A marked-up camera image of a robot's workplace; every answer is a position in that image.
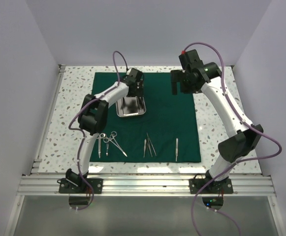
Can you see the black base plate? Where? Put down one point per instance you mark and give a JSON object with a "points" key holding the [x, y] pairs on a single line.
{"points": [[215, 187], [67, 187]]}

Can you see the long steel curved forceps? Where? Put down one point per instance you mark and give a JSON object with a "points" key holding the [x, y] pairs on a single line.
{"points": [[112, 137]]}

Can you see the steel tweezers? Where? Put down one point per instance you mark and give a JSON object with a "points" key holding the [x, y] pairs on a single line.
{"points": [[150, 146], [144, 148]]}

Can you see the steel surgical scissors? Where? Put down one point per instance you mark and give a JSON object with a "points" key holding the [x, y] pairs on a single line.
{"points": [[100, 137]]}

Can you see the stainless steel instrument tray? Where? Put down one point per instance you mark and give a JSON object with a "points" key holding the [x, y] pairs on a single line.
{"points": [[130, 107]]}

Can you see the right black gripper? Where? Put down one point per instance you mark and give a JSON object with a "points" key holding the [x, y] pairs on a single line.
{"points": [[177, 76]]}

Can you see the steel scalpel handle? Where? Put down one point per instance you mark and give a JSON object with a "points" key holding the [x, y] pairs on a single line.
{"points": [[176, 149]]}

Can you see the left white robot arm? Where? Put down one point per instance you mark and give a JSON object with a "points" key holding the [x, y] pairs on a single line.
{"points": [[92, 119]]}

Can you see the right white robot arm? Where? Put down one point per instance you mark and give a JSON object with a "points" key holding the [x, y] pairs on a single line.
{"points": [[243, 135]]}

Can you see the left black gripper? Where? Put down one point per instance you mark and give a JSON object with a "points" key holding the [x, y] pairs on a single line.
{"points": [[138, 93]]}

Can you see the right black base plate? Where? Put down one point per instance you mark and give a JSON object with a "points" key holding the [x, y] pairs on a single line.
{"points": [[215, 187]]}

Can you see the small steel hemostat clamp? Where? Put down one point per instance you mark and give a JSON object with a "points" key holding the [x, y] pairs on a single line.
{"points": [[107, 141]]}

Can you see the aluminium rail frame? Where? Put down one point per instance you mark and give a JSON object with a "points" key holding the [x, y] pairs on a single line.
{"points": [[137, 198]]}

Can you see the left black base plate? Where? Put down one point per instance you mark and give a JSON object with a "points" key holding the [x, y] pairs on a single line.
{"points": [[67, 187]]}

